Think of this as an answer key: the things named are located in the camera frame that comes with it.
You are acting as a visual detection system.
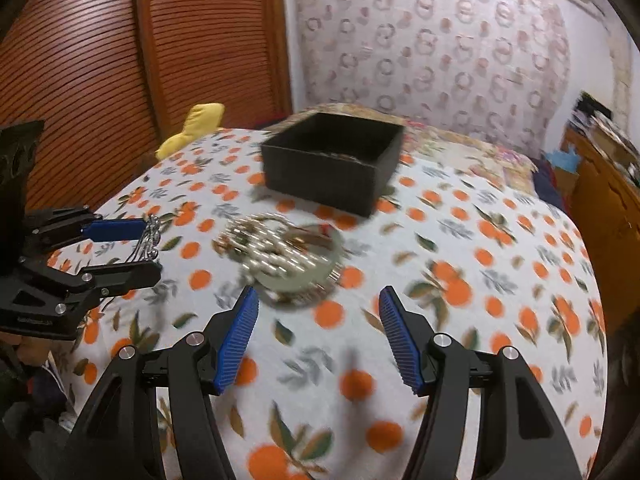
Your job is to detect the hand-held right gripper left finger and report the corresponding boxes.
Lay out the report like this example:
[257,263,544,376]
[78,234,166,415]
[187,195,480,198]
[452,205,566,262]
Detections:
[65,285,261,480]

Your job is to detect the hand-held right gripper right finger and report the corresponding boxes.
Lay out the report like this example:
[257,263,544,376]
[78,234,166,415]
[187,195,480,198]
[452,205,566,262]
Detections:
[378,285,583,480]

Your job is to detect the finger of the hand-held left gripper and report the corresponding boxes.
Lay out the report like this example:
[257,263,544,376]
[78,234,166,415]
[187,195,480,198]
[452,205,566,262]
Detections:
[22,205,146,257]
[10,260,162,315]

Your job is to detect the silver chain necklace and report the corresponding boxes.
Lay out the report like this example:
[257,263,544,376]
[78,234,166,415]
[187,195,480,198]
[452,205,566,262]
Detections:
[127,214,163,263]

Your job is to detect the pile of mixed jewelry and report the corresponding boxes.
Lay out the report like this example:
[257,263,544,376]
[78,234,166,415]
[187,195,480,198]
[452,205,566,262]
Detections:
[212,212,351,308]

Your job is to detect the black square box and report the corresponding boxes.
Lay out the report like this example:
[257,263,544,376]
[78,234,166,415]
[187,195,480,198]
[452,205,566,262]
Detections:
[260,111,405,218]

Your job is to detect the orange fruit print cloth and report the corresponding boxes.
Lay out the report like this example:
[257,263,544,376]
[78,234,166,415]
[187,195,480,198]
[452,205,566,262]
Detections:
[47,127,608,480]

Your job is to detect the yellow plush toy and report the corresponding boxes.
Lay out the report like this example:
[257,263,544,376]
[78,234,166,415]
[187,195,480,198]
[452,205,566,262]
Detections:
[156,103,225,161]

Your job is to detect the wooden slatted wardrobe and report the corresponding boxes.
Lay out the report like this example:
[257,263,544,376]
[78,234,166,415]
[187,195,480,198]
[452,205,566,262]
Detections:
[0,0,293,241]

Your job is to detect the floral bedspread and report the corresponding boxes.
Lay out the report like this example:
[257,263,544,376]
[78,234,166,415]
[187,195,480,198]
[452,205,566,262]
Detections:
[260,102,538,191]

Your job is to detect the dark blue quilt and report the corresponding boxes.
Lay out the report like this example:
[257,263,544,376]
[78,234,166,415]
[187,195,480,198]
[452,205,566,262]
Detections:
[532,157,571,211]

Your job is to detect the blue gift bag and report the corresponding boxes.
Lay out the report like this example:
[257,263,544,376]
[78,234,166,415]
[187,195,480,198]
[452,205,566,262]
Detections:
[545,147,581,171]

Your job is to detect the wooden side cabinet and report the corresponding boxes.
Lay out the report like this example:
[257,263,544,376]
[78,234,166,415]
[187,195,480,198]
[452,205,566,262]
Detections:
[560,127,640,341]

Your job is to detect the cardboard box with cloth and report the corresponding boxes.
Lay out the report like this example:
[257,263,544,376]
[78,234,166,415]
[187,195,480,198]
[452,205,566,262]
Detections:
[590,122,640,167]

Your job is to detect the stack of folded clothes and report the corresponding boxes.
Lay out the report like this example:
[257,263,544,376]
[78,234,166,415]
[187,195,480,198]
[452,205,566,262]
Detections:
[570,91,613,133]

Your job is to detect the ring pattern sheer curtain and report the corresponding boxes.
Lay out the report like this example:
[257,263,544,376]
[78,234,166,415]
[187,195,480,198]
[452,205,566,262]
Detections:
[292,0,571,156]

